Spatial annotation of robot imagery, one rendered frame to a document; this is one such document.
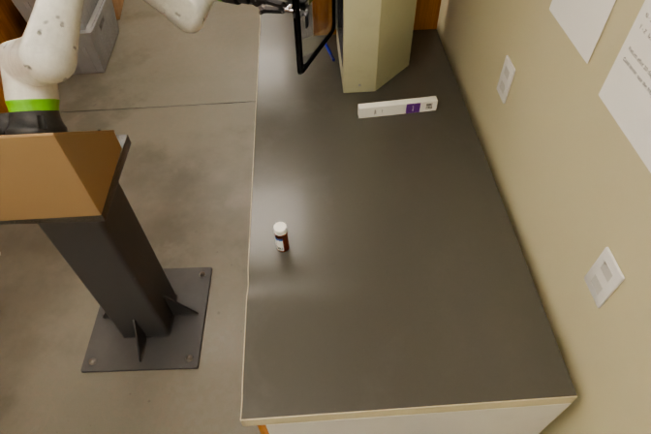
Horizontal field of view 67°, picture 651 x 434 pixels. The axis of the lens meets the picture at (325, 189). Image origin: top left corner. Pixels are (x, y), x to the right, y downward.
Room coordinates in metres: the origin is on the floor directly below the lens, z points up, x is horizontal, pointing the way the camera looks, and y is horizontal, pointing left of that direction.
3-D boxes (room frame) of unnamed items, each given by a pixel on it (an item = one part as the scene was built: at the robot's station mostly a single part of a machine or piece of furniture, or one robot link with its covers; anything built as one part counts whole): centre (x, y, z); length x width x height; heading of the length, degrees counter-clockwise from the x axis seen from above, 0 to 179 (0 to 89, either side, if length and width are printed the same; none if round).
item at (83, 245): (1.02, 0.79, 0.45); 0.48 x 0.48 x 0.90; 0
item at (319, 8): (1.53, 0.01, 1.19); 0.30 x 0.01 x 0.40; 155
